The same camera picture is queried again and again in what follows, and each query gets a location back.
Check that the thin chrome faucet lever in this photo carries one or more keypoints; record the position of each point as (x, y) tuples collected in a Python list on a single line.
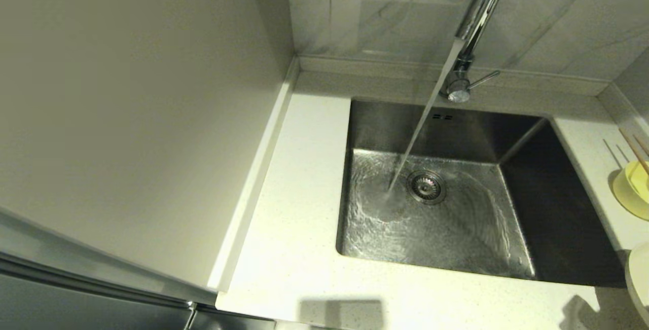
[(484, 79)]

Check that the round cream plate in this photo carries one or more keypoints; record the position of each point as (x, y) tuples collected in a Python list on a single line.
[(640, 279)]

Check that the stainless steel sink basin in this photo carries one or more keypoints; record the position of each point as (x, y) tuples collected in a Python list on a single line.
[(456, 249)]

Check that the round metal drain strainer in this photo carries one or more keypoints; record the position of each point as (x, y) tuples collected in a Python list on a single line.
[(427, 186)]

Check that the tall pale cabinet side panel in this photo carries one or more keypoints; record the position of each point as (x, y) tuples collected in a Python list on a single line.
[(127, 117)]

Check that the tall chrome faucet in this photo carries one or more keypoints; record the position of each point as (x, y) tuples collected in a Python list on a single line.
[(484, 5)]

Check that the metal cabinet trim strip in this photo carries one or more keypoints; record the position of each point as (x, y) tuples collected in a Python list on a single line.
[(101, 285)]

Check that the dark glossy cabinet door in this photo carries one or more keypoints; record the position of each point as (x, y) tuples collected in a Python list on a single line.
[(76, 312)]

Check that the pale yellow bowl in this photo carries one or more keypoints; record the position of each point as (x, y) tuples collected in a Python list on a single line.
[(631, 193)]

